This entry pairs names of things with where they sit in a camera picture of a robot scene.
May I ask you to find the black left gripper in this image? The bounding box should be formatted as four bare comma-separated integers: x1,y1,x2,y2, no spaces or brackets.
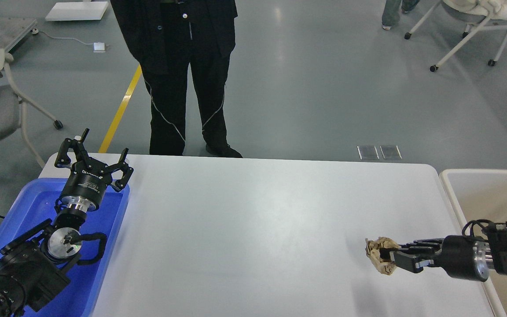
54,129,134,211

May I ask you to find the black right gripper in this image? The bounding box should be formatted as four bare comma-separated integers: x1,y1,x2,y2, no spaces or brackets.
379,235,492,282

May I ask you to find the brown paper ball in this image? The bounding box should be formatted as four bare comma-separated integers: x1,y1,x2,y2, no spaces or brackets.
365,237,400,276

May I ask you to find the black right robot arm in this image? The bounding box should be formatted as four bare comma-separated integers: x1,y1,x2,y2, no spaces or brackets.
366,219,507,282

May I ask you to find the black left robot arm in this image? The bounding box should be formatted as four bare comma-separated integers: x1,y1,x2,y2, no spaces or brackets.
0,129,133,317

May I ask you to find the blue plastic tray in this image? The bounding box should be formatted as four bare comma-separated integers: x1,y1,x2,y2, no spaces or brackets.
0,178,130,317

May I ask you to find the beige plastic bin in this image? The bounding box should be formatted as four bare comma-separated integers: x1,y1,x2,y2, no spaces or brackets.
439,169,507,317

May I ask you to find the right metal floor plate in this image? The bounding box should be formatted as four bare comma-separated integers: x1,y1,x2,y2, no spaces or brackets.
380,145,403,160

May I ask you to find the metal floor plate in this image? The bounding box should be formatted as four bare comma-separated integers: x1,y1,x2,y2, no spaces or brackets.
380,145,403,160
357,146,380,161

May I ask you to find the left metal floor plate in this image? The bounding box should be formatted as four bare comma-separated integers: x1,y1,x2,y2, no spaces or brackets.
357,146,380,161

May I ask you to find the person in black clothes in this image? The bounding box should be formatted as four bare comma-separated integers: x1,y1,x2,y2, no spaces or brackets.
110,0,241,157

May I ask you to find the white flat board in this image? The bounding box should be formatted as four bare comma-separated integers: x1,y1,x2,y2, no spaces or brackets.
45,1,109,22

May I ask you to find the grey metal platform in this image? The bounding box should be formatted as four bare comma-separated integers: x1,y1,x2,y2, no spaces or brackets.
0,17,37,53

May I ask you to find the person in grey jeans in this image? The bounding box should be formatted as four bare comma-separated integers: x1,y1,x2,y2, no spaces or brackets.
382,0,420,30

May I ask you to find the white rolling chair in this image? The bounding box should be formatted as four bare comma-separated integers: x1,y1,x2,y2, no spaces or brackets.
404,0,507,72

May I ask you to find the white power adapter with cable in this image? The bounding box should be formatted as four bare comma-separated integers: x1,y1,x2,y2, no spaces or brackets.
31,28,107,53

